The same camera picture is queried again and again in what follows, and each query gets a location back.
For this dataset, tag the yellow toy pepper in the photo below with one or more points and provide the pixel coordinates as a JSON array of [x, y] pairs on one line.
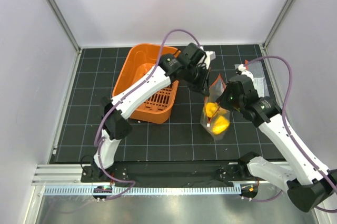
[[220, 125]]

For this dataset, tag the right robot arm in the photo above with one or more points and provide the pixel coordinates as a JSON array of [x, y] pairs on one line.
[[308, 181]]

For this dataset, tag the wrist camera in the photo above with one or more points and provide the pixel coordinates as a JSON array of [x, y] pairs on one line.
[[242, 69], [206, 59]]

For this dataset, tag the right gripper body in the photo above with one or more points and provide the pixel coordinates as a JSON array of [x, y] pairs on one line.
[[228, 99]]

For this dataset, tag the yellow toy squash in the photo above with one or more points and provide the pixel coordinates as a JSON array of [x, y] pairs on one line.
[[211, 109]]

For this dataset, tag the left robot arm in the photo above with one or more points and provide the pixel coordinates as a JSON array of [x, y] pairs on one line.
[[191, 65]]

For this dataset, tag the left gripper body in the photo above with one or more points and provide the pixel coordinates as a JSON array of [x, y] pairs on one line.
[[196, 77]]

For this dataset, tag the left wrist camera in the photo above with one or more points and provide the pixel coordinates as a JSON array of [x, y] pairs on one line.
[[206, 59]]

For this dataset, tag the slotted cable duct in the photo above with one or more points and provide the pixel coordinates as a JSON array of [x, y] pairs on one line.
[[95, 190]]

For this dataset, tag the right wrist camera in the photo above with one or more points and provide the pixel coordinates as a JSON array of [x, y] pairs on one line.
[[242, 69]]

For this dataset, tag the orange plastic basket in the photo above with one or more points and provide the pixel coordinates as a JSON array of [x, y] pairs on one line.
[[144, 92]]

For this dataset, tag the clear zip bag orange zipper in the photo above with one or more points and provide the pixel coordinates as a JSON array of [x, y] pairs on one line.
[[214, 119]]

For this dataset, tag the spare clear zip bag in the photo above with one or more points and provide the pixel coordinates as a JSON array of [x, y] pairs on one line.
[[259, 82]]

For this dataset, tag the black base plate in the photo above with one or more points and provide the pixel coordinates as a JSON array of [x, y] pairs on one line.
[[180, 174]]

